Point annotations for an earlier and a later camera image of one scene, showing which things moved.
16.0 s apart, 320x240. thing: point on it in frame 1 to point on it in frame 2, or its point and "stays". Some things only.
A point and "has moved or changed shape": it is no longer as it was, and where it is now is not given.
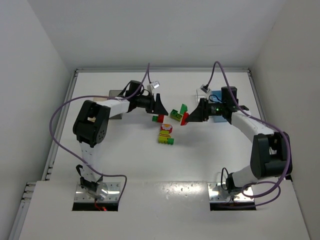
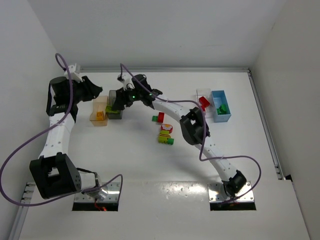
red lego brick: [160, 118] has moved or changed shape
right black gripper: [203, 110] to [120, 98]
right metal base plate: [217, 194] stays
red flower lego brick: [166, 127] stays
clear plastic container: [201, 94] stays
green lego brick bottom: [170, 141] stays
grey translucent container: [115, 93] stays
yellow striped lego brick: [164, 135] stays
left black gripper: [153, 104] to [88, 87]
